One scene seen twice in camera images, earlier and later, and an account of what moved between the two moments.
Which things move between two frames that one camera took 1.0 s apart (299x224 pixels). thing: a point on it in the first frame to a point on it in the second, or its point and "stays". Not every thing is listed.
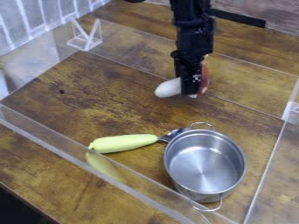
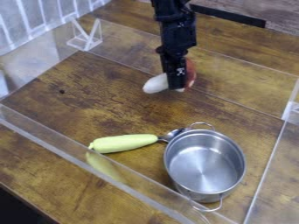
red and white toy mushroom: (172, 87) to (159, 84)
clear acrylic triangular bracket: (81, 40) stays
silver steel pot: (204, 162) stays
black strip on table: (236, 17) stays
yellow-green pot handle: (114, 143) stays
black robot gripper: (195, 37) to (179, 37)
